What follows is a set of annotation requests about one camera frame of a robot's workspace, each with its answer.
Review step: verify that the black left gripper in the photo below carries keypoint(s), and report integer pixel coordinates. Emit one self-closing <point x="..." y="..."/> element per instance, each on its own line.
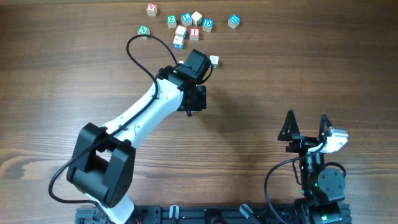
<point x="201" y="104"/>

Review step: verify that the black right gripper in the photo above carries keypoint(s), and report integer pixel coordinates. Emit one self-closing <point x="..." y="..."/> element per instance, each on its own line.
<point x="301" y="143"/>

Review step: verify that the green sided wooden block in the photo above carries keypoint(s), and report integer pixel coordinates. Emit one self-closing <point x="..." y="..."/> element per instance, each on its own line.
<point x="214" y="61"/>

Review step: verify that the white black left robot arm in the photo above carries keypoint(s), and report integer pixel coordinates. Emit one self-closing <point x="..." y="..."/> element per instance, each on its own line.
<point x="104" y="157"/>

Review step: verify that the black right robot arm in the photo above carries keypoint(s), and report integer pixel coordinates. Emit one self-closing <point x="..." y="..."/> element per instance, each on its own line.
<point x="322" y="183"/>

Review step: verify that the blue X wooden block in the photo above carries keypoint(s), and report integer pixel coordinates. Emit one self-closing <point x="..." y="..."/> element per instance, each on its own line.
<point x="178" y="42"/>

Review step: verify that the red I wooden block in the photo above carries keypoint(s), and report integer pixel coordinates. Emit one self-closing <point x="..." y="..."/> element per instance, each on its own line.
<point x="194" y="34"/>

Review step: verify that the blue sided white block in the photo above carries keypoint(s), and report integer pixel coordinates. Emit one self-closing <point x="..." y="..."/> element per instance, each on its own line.
<point x="181" y="31"/>

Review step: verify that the blue D wooden block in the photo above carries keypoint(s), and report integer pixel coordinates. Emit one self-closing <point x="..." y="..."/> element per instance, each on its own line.
<point x="207" y="25"/>

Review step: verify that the plain top wooden block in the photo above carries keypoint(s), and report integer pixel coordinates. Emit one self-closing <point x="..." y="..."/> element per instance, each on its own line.
<point x="197" y="18"/>

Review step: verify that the blue L wooden block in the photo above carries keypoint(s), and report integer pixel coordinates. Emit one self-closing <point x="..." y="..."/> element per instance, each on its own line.
<point x="186" y="19"/>

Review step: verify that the green Z wooden block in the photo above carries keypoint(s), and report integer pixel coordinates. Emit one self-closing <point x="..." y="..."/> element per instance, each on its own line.
<point x="171" y="21"/>

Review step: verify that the green N wooden block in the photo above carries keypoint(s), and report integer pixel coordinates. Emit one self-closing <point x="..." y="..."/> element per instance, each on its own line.
<point x="143" y="32"/>

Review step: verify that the blue lone wooden block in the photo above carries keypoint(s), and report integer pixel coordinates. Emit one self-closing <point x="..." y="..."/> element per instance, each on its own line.
<point x="234" y="21"/>

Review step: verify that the red Y wooden block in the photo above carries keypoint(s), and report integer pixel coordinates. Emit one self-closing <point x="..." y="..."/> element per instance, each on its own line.
<point x="151" y="9"/>

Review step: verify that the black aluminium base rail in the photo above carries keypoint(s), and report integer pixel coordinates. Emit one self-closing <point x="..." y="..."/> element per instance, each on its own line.
<point x="243" y="214"/>

